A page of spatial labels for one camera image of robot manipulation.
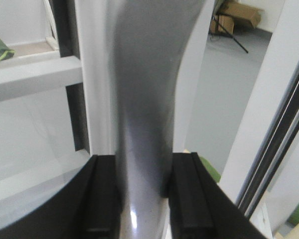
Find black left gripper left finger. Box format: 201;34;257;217
0;155;121;239

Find grey metal door handle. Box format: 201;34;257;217
112;0;203;239

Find cardboard boxes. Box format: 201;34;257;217
209;0;262;35

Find green cloth bag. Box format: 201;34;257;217
199;156;221;183

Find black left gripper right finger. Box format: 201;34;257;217
162;152;264;239

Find white framed sliding glass door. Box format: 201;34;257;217
0;0;213;229

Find black tripod leg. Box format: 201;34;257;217
211;16;249;54

